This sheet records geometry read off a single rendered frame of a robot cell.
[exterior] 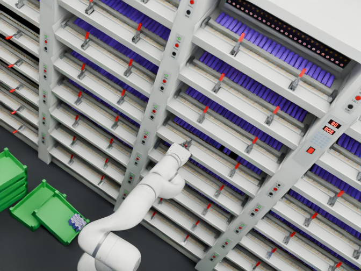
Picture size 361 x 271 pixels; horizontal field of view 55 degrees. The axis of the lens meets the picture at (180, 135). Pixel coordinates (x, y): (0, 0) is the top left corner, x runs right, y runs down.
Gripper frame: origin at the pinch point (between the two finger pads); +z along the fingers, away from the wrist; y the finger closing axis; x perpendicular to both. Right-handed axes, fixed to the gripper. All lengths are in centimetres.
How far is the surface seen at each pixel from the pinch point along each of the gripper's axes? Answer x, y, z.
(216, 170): -5.7, 19.3, 4.3
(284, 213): -5, 59, 4
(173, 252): -99, 25, 21
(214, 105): 21.9, 1.5, 10.7
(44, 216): -99, -57, -15
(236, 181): -5.3, 30.7, 4.9
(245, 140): 17.6, 23.2, 5.2
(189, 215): -59, 20, 20
